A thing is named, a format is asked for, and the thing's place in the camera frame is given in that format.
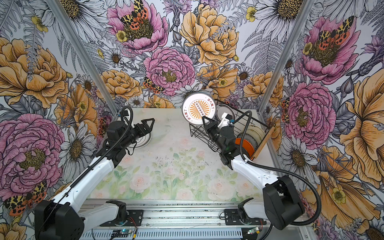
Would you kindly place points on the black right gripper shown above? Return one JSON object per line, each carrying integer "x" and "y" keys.
{"x": 210, "y": 125}

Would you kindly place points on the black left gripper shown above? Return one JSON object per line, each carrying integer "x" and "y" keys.
{"x": 139, "y": 126}

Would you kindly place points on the large white green-lined plate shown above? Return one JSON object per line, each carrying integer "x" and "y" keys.
{"x": 141, "y": 142}

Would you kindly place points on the orange plate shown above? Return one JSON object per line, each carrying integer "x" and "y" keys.
{"x": 248, "y": 148}

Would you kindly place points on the sunburst pattern white plate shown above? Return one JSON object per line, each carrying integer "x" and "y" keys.
{"x": 198, "y": 105}

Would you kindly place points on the rearmost green red rimmed plate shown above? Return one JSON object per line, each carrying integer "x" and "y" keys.
{"x": 224, "y": 109}

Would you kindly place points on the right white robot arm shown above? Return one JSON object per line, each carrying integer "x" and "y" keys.
{"x": 281, "y": 204}

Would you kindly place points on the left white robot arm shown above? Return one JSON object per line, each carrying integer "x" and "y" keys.
{"x": 61, "y": 218}

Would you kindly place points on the beige green rimmed plate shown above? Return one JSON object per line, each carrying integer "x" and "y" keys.
{"x": 254, "y": 135}

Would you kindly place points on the right green circuit board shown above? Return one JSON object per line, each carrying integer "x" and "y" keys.
{"x": 252, "y": 231}

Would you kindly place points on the green circuit board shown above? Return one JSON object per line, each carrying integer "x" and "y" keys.
{"x": 124, "y": 233}
{"x": 252, "y": 231}

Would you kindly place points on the left green circuit board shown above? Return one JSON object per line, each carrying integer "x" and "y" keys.
{"x": 124, "y": 233}

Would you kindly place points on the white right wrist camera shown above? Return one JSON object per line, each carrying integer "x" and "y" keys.
{"x": 225, "y": 123}

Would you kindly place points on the black wire dish rack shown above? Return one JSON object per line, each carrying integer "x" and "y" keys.
{"x": 229, "y": 152}

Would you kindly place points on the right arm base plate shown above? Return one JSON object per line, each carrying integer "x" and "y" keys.
{"x": 233, "y": 217}

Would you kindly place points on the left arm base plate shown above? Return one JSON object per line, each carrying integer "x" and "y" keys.
{"x": 133, "y": 218}

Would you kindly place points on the aluminium mounting rail frame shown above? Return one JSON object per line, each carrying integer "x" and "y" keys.
{"x": 157, "y": 214}

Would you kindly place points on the white vented cable duct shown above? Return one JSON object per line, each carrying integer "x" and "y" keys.
{"x": 169, "y": 234}

